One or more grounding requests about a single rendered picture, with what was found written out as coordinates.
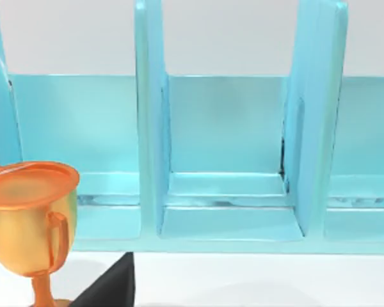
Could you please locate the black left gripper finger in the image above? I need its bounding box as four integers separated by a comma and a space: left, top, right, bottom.
67, 251, 138, 307

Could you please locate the golden orange trophy cup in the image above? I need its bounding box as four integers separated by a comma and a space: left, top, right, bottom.
0, 161, 81, 307

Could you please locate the light blue upright rack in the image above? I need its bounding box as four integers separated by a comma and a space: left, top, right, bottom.
0, 0, 384, 256

